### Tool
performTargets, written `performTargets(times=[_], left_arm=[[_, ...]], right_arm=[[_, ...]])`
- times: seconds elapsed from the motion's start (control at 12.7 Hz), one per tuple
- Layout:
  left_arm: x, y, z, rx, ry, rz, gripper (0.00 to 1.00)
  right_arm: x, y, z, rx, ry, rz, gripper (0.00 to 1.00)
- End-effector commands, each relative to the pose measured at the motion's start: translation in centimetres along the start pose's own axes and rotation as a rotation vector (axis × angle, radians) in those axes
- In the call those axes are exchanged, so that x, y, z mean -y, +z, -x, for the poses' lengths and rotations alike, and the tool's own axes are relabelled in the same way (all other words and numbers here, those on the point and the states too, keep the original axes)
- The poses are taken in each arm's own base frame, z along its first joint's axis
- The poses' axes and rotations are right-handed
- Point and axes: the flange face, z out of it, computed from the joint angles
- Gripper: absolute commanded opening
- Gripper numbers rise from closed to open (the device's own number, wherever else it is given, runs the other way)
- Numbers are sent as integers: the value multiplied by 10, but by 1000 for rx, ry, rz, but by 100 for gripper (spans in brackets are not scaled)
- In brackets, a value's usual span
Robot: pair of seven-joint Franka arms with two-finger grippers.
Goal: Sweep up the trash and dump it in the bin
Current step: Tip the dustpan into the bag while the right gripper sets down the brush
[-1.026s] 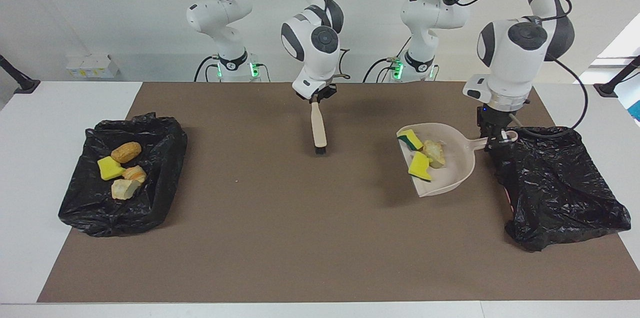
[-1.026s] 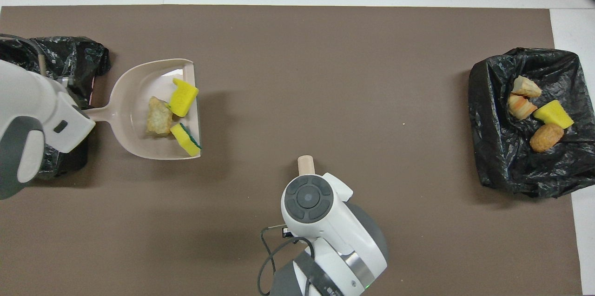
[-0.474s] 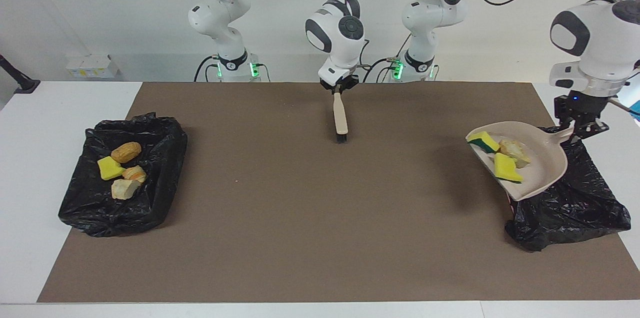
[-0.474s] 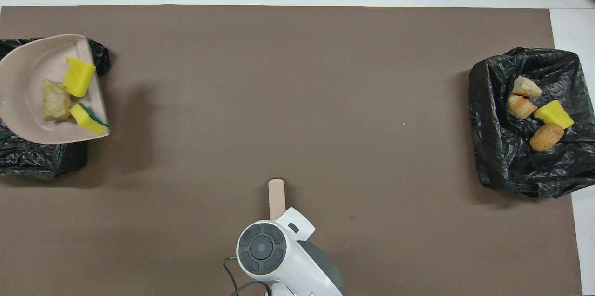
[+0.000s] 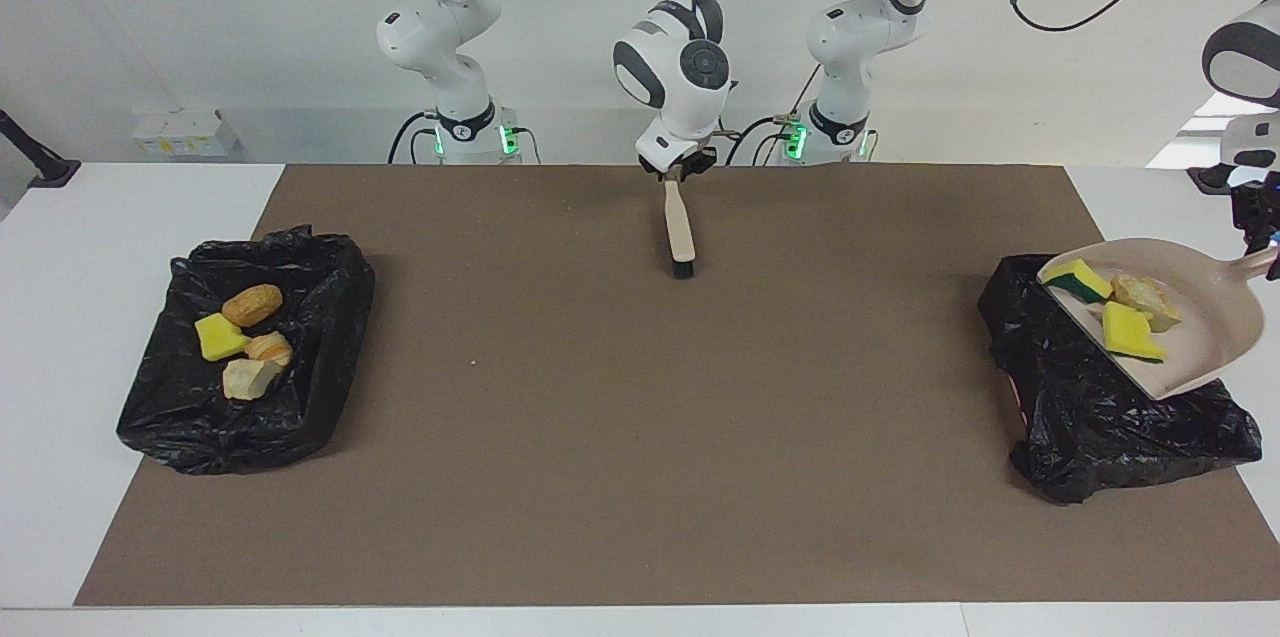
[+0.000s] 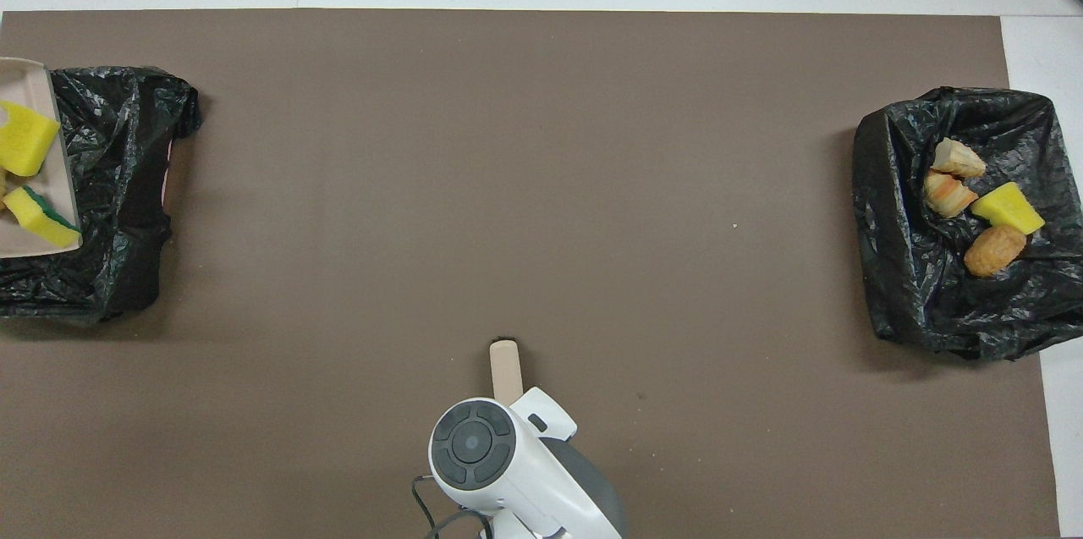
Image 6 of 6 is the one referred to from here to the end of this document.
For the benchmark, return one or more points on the yellow sponge with green pad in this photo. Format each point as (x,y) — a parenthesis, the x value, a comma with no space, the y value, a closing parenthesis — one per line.
(38,217)

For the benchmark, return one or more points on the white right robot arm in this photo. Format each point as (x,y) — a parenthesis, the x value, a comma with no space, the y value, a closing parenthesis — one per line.
(525,471)

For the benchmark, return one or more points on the pale bread chunk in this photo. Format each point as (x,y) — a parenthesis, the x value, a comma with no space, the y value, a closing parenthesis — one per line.
(958,158)

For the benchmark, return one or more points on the bin lined with black bag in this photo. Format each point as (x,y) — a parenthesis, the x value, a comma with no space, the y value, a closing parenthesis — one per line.
(905,268)
(118,184)

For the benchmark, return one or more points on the crusty bread chunk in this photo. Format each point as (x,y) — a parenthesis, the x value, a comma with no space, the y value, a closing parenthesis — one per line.
(948,194)

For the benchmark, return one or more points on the brown bread-like lump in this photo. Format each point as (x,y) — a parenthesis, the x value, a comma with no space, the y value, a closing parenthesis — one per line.
(994,251)

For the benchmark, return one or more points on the notched yellow sponge piece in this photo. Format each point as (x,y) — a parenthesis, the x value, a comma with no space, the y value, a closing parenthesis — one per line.
(25,137)

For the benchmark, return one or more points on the brown table mat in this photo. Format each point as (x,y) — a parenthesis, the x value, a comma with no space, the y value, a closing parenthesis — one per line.
(592,226)

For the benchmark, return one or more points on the beige hand brush black bristles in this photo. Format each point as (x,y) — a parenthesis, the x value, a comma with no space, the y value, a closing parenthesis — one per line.
(506,370)

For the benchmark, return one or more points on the beige plastic dustpan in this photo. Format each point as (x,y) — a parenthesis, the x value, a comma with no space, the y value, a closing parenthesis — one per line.
(59,175)

